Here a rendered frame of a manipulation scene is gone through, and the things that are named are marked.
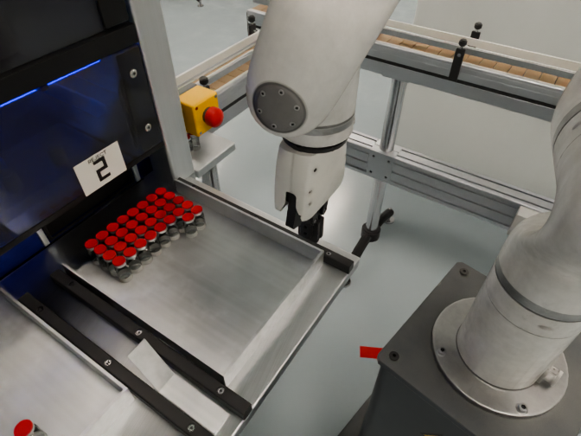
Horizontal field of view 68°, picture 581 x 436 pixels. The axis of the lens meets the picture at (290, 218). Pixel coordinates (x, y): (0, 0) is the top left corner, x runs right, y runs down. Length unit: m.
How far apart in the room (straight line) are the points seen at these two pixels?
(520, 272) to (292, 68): 0.34
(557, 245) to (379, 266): 1.51
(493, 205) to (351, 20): 1.27
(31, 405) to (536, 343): 0.64
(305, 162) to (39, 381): 0.48
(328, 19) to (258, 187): 1.95
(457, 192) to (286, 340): 1.01
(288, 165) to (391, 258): 1.51
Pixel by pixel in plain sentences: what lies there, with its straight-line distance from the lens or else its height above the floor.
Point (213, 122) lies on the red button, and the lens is 0.88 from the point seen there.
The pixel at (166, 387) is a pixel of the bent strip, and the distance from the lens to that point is 0.65.
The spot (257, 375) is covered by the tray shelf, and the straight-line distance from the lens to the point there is 0.64.
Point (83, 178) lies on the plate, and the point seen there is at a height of 1.02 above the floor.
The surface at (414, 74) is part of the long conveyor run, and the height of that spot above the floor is 0.87.
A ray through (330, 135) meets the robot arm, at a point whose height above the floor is 1.21.
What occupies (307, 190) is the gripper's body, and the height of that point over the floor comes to 1.14.
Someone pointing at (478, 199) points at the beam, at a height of 0.51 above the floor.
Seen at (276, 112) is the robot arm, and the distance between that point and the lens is 0.36.
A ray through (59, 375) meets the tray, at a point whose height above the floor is 0.88.
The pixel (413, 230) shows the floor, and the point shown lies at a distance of 2.09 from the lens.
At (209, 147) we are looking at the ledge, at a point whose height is 0.88.
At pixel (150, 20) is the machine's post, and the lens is 0.77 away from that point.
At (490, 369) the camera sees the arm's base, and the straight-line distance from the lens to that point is 0.67.
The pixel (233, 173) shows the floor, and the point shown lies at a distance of 2.34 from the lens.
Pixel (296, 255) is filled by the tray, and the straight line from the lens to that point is 0.76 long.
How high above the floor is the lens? 1.46
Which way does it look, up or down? 45 degrees down
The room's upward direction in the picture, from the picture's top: straight up
